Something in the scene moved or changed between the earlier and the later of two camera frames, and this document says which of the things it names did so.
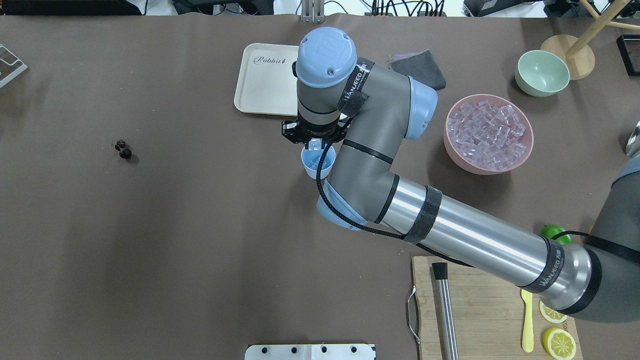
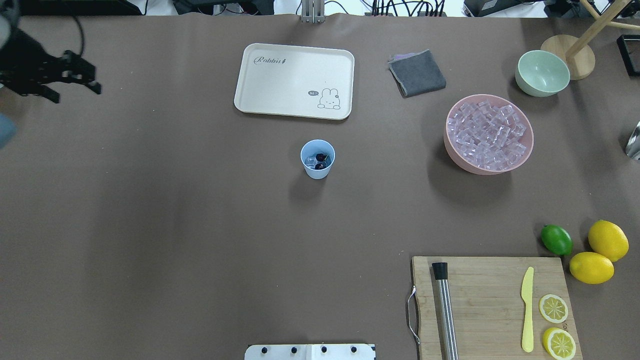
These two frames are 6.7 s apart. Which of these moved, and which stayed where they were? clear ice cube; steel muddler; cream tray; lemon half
Moved: clear ice cube
Stayed: lemon half; steel muddler; cream tray
